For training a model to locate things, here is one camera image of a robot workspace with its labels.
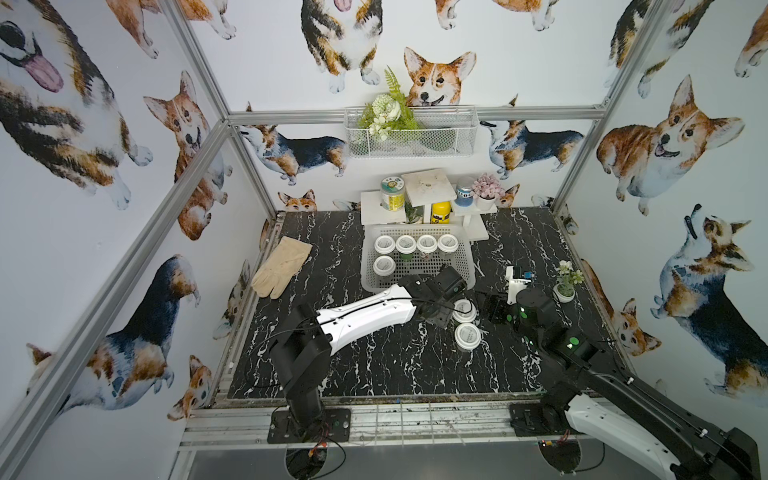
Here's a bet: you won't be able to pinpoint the yogurt cup row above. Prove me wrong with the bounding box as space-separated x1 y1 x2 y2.
452 298 478 324
372 255 396 278
438 234 461 261
454 323 482 352
395 235 417 264
417 234 438 261
373 235 396 256

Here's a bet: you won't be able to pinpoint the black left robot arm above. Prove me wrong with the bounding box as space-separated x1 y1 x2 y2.
265 266 468 432

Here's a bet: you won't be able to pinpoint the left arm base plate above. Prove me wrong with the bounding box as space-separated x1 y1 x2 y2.
267 408 352 444

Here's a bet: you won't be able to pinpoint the aluminium frame rail front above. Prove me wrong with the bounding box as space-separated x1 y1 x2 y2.
179 401 577 451

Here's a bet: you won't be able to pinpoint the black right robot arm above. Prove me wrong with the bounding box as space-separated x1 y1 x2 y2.
475 288 761 479

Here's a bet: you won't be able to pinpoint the small white potted flower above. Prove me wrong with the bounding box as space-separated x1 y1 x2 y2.
554 260 584 303

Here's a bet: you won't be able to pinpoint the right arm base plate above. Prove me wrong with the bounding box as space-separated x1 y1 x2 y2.
509 403 575 437

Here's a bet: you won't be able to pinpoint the artificial green fern flowers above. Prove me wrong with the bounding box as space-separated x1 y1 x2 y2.
357 66 422 142

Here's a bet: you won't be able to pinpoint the white wooden tiered shelf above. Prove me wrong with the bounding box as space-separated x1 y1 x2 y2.
360 169 497 242

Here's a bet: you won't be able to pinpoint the yellow sunflower seed can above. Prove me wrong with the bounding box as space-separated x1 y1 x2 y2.
380 176 405 212

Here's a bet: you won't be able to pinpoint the small green plant pot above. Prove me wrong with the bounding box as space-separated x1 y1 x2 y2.
405 203 424 224

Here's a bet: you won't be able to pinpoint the pink flower pot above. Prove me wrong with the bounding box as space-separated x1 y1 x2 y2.
472 173 504 211

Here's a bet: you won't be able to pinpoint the blue white small jar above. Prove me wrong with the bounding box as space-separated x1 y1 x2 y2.
455 177 474 208

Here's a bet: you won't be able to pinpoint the beige work glove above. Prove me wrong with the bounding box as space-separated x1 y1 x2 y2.
251 236 312 300

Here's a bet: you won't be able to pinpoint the white plastic perforated basket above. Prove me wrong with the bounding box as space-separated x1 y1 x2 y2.
361 224 476 293

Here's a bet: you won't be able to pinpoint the white wire wall basket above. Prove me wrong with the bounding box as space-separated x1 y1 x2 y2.
343 106 479 158

